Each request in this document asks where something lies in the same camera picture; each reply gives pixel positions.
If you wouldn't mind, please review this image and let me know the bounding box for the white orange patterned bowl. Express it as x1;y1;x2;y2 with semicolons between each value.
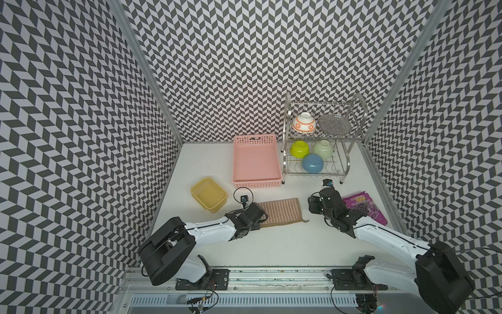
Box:
292;112;316;133

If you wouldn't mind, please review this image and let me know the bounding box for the pink plastic basket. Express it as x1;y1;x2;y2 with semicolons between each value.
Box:
232;134;282;189

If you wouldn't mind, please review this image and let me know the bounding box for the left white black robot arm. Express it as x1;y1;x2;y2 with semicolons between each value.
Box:
138;202;268;289

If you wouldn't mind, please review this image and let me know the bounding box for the brown striped square dishcloth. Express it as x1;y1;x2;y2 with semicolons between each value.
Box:
257;198;309;228

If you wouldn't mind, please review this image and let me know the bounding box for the purple snack bag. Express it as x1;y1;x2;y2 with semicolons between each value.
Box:
343;191;388;226

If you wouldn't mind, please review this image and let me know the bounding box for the lime green bowl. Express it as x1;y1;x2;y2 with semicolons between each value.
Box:
290;141;310;159

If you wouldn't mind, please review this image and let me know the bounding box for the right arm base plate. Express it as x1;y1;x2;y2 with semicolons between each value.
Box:
327;269;388;292

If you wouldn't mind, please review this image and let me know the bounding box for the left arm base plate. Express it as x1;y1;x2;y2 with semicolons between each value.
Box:
175;269;230;291

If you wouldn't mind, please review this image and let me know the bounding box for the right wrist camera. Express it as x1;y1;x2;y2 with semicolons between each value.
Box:
322;179;333;188

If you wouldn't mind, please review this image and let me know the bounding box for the aluminium front rail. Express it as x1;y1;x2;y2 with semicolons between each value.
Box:
117;265;444;295

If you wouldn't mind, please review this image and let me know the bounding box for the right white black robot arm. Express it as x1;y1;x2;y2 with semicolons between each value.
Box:
308;187;475;313

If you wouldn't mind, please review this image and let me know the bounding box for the blue bowl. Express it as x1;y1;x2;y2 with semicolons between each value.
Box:
301;154;324;174

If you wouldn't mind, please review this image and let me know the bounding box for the pale green bowl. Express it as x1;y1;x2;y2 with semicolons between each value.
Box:
312;139;334;160

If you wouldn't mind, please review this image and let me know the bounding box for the grey speckled plate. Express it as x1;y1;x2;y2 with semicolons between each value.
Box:
318;115;352;136

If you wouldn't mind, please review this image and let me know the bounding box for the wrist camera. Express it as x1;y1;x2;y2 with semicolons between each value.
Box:
240;195;250;210
322;179;333;188

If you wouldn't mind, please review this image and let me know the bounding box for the metal two-tier dish rack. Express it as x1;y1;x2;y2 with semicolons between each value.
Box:
281;92;369;184

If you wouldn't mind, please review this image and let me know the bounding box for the yellow plastic container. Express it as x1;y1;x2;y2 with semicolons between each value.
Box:
190;177;228;213

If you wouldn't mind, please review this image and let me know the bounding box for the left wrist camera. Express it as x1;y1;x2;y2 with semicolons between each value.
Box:
240;195;250;210

